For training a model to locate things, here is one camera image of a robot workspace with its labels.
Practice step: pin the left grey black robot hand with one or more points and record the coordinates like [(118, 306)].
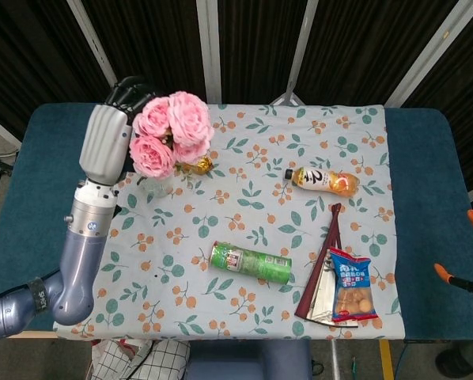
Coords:
[(104, 142)]

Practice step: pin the pink artificial rose bouquet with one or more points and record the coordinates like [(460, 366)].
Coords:
[(181, 118)]

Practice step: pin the left blue silver robot arm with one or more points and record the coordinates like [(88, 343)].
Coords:
[(82, 253)]

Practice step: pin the clear textured glass vase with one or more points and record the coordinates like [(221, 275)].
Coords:
[(157, 187)]

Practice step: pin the blue padded table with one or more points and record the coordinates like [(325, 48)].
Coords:
[(422, 198)]

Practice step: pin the gold foil snack package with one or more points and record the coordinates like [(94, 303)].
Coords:
[(201, 164)]

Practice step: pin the blue biscuit snack bag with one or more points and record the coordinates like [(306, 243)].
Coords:
[(353, 285)]

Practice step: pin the dark red folding fan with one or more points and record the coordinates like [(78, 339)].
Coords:
[(319, 273)]

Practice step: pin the fruit and leaf print tablecloth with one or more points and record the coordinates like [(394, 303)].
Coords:
[(260, 213)]

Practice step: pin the orange juice plastic bottle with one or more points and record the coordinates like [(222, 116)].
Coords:
[(323, 182)]

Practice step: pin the green cylindrical chips can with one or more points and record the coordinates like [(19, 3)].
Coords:
[(256, 263)]

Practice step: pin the black white checkered bag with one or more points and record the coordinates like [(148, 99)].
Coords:
[(141, 362)]

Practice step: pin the white metal frame post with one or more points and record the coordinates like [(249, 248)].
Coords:
[(430, 47), (209, 47), (90, 35), (3, 128), (300, 47)]

